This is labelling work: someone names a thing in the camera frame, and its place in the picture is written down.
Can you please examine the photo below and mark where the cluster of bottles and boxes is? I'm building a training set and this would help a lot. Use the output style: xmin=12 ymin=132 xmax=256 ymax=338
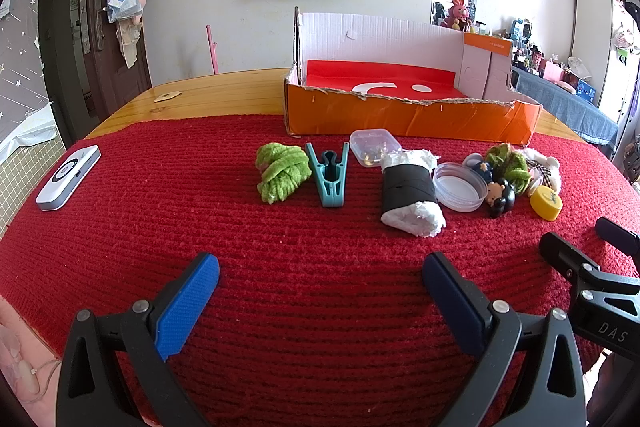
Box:
xmin=510 ymin=17 xmax=596 ymax=100

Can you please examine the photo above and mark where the white portable device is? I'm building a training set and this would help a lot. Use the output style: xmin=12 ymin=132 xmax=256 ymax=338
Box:
xmin=35 ymin=145 xmax=102 ymax=212

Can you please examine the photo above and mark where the pink stick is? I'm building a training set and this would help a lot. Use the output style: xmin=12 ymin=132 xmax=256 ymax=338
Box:
xmin=205 ymin=25 xmax=219 ymax=76

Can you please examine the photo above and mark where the green yarn bundle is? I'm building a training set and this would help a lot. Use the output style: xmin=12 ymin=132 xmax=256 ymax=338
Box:
xmin=484 ymin=143 xmax=532 ymax=196
xmin=255 ymin=143 xmax=312 ymax=206

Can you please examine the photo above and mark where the pink cloth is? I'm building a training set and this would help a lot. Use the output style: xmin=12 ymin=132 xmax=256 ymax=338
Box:
xmin=0 ymin=297 xmax=63 ymax=408

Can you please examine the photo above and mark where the small clear plastic box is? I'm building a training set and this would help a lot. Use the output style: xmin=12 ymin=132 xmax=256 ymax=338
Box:
xmin=349 ymin=129 xmax=402 ymax=168

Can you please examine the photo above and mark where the red knitted blanket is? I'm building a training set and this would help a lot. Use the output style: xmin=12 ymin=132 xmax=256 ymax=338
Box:
xmin=0 ymin=114 xmax=640 ymax=427

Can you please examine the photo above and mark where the beige cloth bag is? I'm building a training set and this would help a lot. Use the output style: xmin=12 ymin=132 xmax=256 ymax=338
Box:
xmin=112 ymin=22 xmax=143 ymax=68

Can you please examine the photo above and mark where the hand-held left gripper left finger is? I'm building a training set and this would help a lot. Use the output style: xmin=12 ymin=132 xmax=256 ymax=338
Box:
xmin=56 ymin=252 xmax=221 ymax=427

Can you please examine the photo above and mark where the blue cloth covered table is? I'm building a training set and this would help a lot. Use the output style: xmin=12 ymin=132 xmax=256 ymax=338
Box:
xmin=512 ymin=67 xmax=620 ymax=158

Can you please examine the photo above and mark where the black-haired doll figurine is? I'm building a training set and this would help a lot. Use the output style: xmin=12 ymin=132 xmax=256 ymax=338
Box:
xmin=485 ymin=179 xmax=517 ymax=219

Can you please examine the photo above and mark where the white fluffy bow toy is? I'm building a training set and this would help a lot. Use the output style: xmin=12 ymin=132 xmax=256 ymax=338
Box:
xmin=522 ymin=148 xmax=562 ymax=195

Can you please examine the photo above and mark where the orange cardboard box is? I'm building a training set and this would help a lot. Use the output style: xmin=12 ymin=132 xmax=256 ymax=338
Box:
xmin=284 ymin=7 xmax=543 ymax=146

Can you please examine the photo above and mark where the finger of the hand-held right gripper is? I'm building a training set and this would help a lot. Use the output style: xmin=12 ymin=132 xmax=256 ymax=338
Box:
xmin=596 ymin=217 xmax=640 ymax=256
xmin=539 ymin=232 xmax=601 ymax=282

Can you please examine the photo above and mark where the metal door handle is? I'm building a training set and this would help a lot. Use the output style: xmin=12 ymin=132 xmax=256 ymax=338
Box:
xmin=93 ymin=0 xmax=108 ymax=52

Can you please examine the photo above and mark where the white towel roll black band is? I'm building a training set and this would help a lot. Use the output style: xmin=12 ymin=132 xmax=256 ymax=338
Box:
xmin=380 ymin=149 xmax=447 ymax=238

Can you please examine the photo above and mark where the pink bunny plush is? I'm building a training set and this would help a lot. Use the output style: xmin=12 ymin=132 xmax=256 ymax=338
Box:
xmin=440 ymin=0 xmax=473 ymax=32

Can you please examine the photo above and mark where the yellow bottle cap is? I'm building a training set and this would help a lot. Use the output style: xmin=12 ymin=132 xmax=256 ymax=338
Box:
xmin=530 ymin=185 xmax=563 ymax=222

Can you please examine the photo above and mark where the white wardrobe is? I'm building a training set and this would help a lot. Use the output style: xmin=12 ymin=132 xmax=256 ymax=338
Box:
xmin=570 ymin=0 xmax=617 ymax=108

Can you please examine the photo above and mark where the clear round plastic lid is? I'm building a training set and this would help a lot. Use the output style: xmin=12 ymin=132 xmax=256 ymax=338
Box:
xmin=432 ymin=162 xmax=490 ymax=212

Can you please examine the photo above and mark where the teal clothespin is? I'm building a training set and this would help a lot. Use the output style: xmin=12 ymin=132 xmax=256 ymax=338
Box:
xmin=305 ymin=142 xmax=350 ymax=209

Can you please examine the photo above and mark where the dark brown door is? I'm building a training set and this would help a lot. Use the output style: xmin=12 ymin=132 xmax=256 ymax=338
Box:
xmin=37 ymin=0 xmax=153 ymax=142

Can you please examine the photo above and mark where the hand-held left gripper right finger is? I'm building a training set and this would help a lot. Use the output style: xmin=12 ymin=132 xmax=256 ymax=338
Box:
xmin=421 ymin=251 xmax=587 ymax=427

